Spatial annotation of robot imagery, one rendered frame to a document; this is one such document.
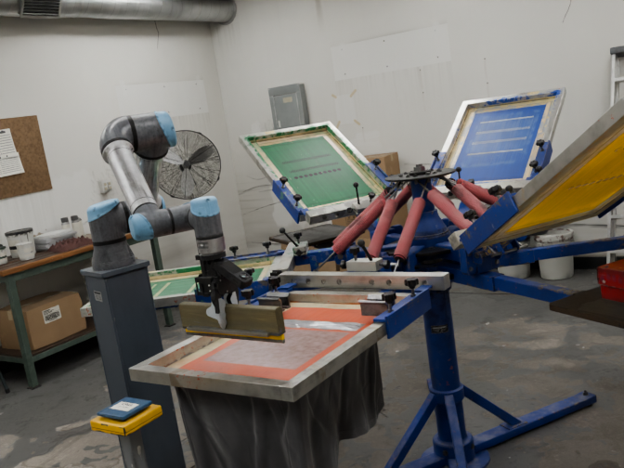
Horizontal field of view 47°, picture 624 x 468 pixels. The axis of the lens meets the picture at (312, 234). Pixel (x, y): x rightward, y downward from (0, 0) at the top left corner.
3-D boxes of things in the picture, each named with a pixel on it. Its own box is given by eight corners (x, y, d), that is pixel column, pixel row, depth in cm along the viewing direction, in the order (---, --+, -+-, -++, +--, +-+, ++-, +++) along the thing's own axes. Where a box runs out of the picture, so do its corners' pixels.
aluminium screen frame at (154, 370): (294, 402, 172) (292, 387, 172) (130, 381, 205) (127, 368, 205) (428, 304, 236) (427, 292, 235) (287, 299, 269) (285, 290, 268)
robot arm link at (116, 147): (86, 112, 216) (136, 224, 189) (122, 108, 221) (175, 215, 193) (87, 142, 224) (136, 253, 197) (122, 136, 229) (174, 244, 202)
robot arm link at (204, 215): (211, 194, 199) (221, 195, 191) (217, 232, 201) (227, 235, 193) (184, 200, 195) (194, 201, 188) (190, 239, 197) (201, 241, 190)
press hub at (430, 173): (481, 488, 295) (443, 167, 272) (396, 474, 317) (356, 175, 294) (511, 445, 327) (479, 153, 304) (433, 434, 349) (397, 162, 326)
